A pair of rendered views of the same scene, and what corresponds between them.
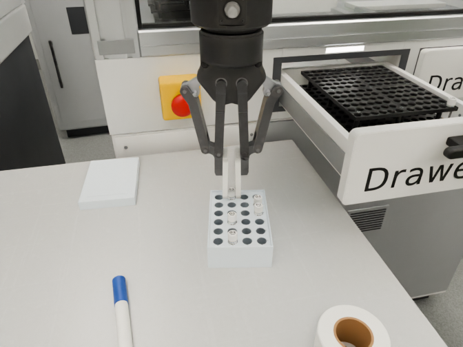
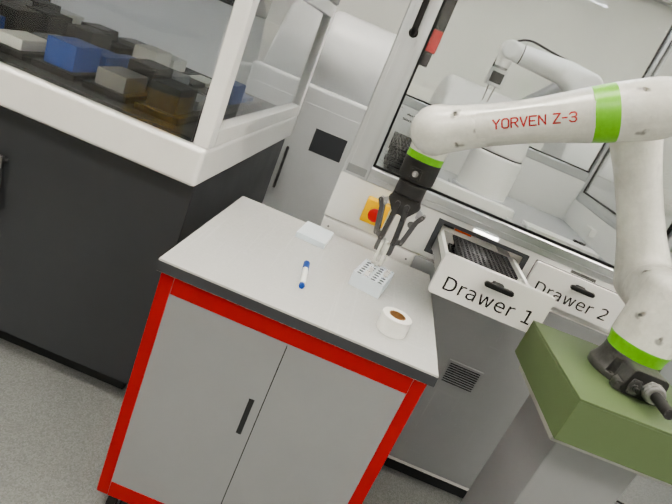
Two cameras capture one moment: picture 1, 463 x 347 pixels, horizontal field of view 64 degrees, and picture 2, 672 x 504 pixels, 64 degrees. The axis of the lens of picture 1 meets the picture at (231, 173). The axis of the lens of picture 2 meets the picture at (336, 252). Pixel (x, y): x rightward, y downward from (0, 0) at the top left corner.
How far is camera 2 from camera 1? 0.90 m
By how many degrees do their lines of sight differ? 17
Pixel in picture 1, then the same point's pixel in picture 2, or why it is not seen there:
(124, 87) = (348, 191)
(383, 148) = (458, 268)
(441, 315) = not seen: outside the picture
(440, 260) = not seen: hidden behind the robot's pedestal
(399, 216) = (489, 390)
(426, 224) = (510, 414)
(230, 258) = (360, 282)
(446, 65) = (550, 278)
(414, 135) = (475, 269)
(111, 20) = (362, 156)
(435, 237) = not seen: hidden behind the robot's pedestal
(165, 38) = (384, 177)
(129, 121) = (339, 212)
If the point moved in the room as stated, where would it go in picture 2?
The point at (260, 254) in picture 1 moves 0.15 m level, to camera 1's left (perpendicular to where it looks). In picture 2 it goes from (375, 287) to (322, 260)
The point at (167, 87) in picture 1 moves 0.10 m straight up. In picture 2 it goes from (371, 201) to (385, 170)
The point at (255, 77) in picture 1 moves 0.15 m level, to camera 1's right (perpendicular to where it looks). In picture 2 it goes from (414, 207) to (469, 234)
